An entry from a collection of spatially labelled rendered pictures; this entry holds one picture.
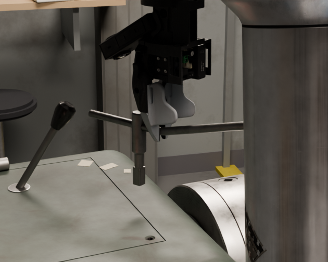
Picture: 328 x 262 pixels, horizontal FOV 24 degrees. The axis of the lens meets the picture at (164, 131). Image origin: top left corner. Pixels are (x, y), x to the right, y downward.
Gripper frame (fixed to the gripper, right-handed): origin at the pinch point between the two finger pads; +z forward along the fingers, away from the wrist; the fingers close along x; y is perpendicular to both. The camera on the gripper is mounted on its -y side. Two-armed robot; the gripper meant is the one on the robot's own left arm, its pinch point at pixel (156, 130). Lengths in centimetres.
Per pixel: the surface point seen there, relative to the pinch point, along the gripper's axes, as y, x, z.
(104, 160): -21.0, 11.0, 12.6
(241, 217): 6.2, 13.6, 17.2
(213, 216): 3.2, 10.2, 16.6
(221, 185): -0.6, 18.1, 14.9
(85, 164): -22.6, 7.7, 12.6
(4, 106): -197, 134, 62
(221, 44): -172, 272, 53
